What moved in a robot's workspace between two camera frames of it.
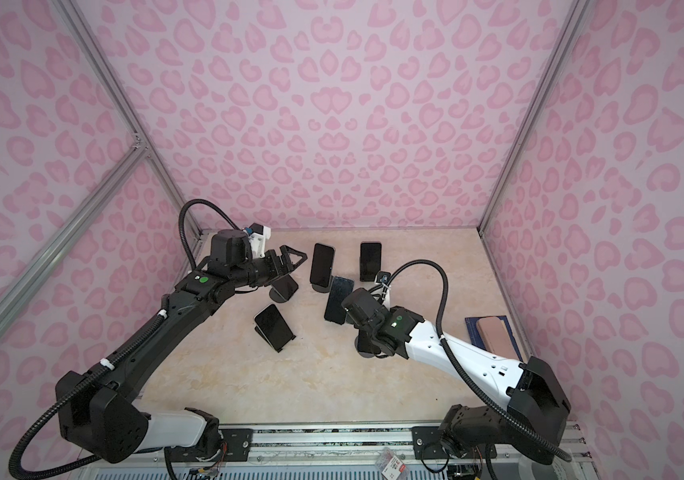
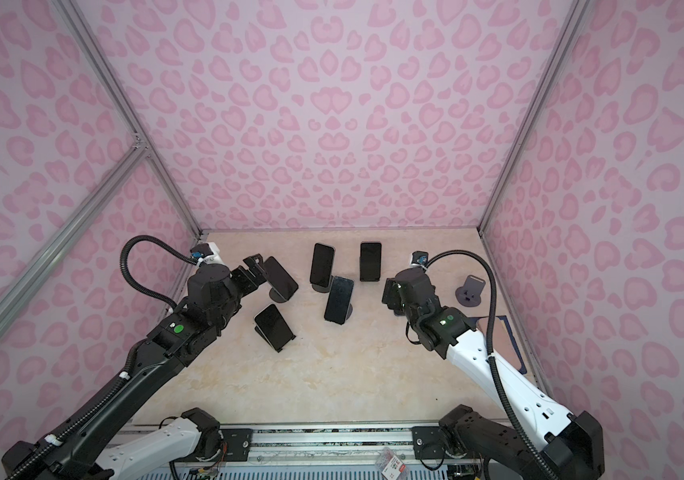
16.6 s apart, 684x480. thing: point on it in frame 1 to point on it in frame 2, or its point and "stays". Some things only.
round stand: [363, 354] to [470, 294]
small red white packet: [390, 466] stays
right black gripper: [357, 324] to [392, 292]
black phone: [341, 288] stays
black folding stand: [267, 341] stays
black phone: [274, 326] stays
